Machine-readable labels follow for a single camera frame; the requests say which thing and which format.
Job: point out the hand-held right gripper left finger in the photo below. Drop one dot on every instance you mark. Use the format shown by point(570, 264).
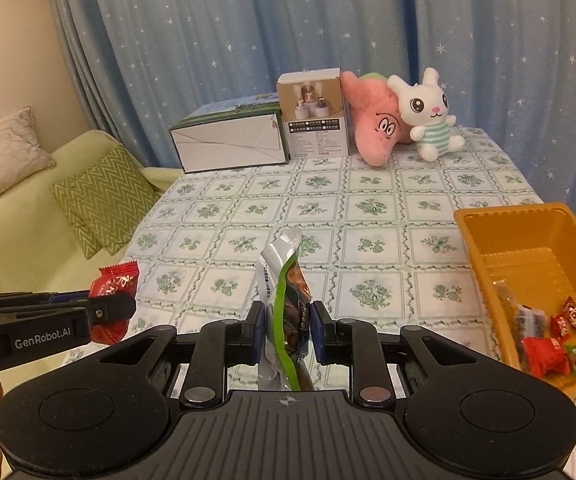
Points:
point(259, 332)

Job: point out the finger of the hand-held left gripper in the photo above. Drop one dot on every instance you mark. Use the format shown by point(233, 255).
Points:
point(112, 310)
point(67, 298)

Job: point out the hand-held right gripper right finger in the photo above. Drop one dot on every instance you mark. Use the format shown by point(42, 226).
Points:
point(318, 332)

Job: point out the green and silver snack packet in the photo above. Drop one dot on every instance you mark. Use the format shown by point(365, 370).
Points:
point(288, 300)

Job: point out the clear black-speckled snack packet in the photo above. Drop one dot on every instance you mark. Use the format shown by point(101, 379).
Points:
point(530, 325)

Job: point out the orange plastic tray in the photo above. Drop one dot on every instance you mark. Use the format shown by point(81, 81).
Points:
point(518, 230)

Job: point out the small red candy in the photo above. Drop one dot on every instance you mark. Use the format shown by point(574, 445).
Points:
point(559, 327)

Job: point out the pale green sofa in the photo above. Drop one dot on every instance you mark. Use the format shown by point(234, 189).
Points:
point(17, 245)

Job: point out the green zigzag cushion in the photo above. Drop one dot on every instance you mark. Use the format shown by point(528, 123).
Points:
point(102, 200)

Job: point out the green floral tablecloth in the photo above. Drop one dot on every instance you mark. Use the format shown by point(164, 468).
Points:
point(318, 210)

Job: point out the beige cushion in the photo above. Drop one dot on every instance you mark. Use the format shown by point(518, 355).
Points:
point(2, 155)

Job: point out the white cardboard box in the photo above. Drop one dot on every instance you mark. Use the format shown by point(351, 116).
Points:
point(227, 145)

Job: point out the brown product box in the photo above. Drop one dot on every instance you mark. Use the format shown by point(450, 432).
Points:
point(318, 135)

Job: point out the pink plush toy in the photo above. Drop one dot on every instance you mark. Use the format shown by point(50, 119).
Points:
point(375, 130)

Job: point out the white rabbit plush toy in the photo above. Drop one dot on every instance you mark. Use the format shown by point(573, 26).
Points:
point(425, 105)

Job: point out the blue starry curtain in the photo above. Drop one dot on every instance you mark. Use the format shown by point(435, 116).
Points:
point(217, 35)

